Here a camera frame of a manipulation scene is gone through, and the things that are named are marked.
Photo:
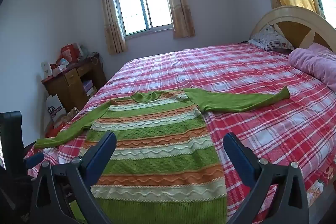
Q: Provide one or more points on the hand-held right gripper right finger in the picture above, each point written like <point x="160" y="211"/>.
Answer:
<point x="237" y="155"/>

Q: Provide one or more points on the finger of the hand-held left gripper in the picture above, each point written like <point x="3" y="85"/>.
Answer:
<point x="34" y="159"/>

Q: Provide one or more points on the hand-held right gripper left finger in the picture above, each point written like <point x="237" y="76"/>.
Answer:
<point x="101" y="158"/>

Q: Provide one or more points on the green orange striped knit sweater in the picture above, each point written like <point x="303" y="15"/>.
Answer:
<point x="162" y="140"/>

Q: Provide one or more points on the red plastic bag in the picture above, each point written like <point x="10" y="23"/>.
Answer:
<point x="56" y="130"/>

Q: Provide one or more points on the white paper shopping bag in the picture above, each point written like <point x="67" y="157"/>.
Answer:
<point x="53" y="108"/>

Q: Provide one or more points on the stack of books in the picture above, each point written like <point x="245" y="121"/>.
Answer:
<point x="89" y="87"/>

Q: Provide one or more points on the brown wooden desk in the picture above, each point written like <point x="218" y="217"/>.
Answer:
<point x="71" y="87"/>

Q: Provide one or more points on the bed with red plaid sheet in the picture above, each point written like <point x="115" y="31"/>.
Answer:
<point x="236" y="71"/>

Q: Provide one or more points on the patterned pillow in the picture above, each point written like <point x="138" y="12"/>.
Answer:
<point x="270" y="39"/>

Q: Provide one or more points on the pink fleece blanket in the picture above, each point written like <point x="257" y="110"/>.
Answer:
<point x="315" y="61"/>

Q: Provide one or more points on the cream wooden headboard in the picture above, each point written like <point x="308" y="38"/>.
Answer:
<point x="288" y="14"/>

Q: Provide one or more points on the sliding glass window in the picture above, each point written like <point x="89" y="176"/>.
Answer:
<point x="141" y="8"/>

